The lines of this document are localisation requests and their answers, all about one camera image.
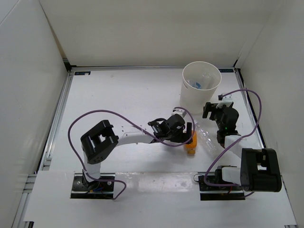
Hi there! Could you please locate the orange plastic bottle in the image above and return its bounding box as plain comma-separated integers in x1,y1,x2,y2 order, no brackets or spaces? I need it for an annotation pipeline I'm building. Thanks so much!
184,131,197,156

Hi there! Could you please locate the clear plastic bottle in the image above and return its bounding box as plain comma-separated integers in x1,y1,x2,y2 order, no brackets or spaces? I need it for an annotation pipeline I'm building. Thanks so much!
194,121,216,153

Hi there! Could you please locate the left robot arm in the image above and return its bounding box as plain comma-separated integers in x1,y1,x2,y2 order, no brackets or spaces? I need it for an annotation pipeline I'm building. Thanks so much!
80,114,193,190

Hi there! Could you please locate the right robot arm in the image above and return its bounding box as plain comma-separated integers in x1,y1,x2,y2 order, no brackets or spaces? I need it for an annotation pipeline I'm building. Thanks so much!
202,102,282,192

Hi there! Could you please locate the white plastic bin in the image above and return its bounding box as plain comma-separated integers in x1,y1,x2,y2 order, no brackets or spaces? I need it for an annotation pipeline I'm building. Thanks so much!
180,61,222,114

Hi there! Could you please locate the blue sticker behind bin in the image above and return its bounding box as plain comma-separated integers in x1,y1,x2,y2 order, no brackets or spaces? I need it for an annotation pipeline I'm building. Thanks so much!
219,68,235,73

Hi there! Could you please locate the dark blue table sticker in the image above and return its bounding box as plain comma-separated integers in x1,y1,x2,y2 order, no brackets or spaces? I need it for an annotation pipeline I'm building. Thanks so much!
74,71,91,76

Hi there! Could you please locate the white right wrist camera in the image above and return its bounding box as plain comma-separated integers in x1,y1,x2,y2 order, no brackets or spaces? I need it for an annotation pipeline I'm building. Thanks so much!
216,94,233,108

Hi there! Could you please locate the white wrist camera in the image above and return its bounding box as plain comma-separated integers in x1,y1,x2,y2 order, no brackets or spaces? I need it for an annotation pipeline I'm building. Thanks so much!
171,107,187,118
216,94,233,108

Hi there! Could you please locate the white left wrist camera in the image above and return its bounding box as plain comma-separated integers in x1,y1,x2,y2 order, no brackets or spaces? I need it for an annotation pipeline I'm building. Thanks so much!
171,107,187,118

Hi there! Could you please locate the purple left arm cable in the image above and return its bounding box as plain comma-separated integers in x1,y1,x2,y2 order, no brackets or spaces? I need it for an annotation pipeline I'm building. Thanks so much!
68,108,190,200

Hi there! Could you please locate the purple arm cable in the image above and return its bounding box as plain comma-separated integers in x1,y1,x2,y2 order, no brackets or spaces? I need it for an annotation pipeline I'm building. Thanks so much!
203,89,263,198
68,108,190,200

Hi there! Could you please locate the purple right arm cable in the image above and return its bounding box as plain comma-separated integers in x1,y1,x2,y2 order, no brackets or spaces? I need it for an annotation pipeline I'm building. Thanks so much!
203,89,263,198

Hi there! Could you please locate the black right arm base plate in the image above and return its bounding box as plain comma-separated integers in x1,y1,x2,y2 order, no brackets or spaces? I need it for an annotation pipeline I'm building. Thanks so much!
193,173,245,201

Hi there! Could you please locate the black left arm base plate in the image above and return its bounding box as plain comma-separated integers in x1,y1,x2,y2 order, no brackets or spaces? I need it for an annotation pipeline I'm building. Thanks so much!
70,173,115,200

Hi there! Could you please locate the aluminium table frame rail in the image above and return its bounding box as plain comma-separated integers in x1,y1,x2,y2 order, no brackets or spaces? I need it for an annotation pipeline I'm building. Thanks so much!
12,58,72,228

